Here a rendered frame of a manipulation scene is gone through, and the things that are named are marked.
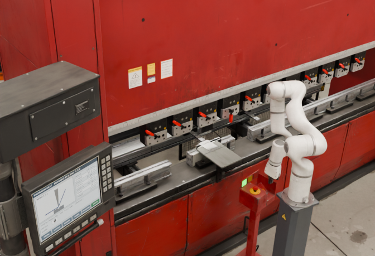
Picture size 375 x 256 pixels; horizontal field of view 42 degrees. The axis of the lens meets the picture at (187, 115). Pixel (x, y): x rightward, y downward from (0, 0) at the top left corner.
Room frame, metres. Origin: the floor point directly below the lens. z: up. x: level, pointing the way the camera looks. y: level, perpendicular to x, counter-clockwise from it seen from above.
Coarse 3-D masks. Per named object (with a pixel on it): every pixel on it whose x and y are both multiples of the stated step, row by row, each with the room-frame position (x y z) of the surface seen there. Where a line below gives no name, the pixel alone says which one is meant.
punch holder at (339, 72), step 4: (348, 56) 3.62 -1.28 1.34; (336, 60) 3.57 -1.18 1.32; (340, 60) 3.57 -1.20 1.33; (344, 60) 3.60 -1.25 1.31; (348, 60) 3.63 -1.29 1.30; (336, 64) 3.57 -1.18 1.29; (344, 64) 3.60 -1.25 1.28; (336, 68) 3.56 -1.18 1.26; (340, 68) 3.58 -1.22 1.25; (348, 68) 3.64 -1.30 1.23; (336, 72) 3.56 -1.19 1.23; (340, 72) 3.58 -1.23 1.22; (344, 72) 3.61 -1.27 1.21; (336, 76) 3.56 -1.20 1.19; (340, 76) 3.59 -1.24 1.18
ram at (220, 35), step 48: (144, 0) 2.48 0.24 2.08; (192, 0) 2.67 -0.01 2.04; (240, 0) 2.89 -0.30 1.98; (288, 0) 3.14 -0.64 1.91; (336, 0) 3.46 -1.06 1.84; (144, 48) 2.47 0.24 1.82; (192, 48) 2.67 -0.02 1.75; (240, 48) 2.91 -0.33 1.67; (288, 48) 3.18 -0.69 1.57; (336, 48) 3.52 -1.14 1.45; (144, 96) 2.47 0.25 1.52; (192, 96) 2.68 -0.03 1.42
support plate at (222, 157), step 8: (216, 144) 2.79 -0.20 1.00; (200, 152) 2.70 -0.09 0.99; (208, 152) 2.70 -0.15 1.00; (216, 152) 2.70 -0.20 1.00; (224, 152) 2.70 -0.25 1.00; (232, 152) 2.70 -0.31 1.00; (216, 160) 2.61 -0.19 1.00; (224, 160) 2.61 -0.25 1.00; (232, 160) 2.61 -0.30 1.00; (240, 160) 2.62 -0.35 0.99
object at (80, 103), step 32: (64, 64) 1.94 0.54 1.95; (0, 96) 1.62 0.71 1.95; (32, 96) 1.63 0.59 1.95; (64, 96) 1.69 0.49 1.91; (96, 96) 1.82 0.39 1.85; (0, 128) 1.46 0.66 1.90; (32, 128) 1.56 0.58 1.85; (64, 128) 1.68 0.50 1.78; (0, 160) 1.46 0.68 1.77; (0, 192) 1.52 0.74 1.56; (0, 224) 1.52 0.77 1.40
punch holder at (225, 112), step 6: (228, 96) 2.86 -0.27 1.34; (234, 96) 2.89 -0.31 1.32; (222, 102) 2.84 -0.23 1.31; (228, 102) 2.86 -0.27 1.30; (234, 102) 2.90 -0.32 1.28; (222, 108) 2.83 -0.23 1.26; (228, 108) 2.86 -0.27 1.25; (234, 108) 2.89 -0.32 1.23; (222, 114) 2.83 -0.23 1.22; (228, 114) 2.86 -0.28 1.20; (234, 114) 2.90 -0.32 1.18
